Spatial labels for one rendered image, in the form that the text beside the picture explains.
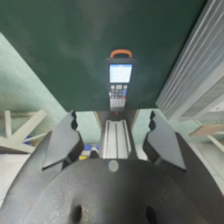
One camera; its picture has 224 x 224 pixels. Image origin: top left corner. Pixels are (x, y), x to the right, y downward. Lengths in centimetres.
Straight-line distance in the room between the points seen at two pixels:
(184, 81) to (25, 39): 41
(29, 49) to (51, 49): 6
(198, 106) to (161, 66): 15
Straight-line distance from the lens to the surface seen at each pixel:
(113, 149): 97
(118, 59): 21
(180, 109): 26
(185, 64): 27
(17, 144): 184
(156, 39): 26
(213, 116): 37
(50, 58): 30
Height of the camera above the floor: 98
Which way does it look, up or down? 44 degrees down
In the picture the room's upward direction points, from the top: 179 degrees counter-clockwise
